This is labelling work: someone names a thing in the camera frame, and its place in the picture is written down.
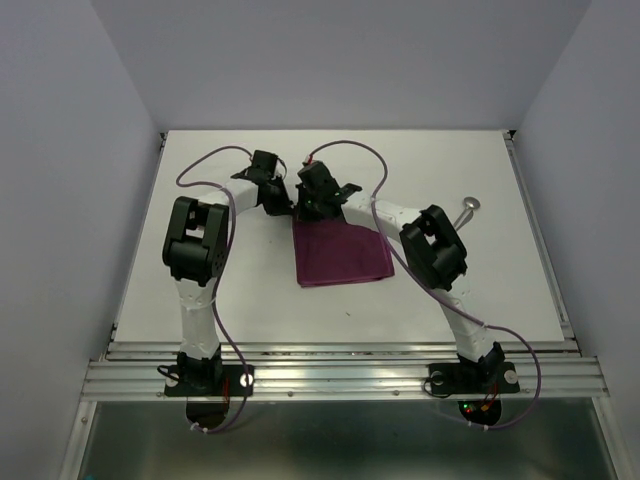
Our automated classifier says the purple cloth napkin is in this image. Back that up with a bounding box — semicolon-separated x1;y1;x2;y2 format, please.
292;220;395;288

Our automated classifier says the silver metal spoon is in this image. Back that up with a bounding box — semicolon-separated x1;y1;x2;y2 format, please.
453;196;481;231

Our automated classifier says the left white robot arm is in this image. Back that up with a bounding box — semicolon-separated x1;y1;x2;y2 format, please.
158;146;293;397

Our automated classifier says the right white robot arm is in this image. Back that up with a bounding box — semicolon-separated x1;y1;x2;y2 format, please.
296;161;505;390

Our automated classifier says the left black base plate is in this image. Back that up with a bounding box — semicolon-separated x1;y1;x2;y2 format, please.
160;364;254;398

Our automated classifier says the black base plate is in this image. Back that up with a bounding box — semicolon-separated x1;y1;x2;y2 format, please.
428;362;520;396
160;364;254;398

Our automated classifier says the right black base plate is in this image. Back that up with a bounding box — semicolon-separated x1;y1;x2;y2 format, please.
428;362;520;396

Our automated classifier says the aluminium rail frame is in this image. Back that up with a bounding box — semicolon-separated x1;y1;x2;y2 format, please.
62;130;630;479

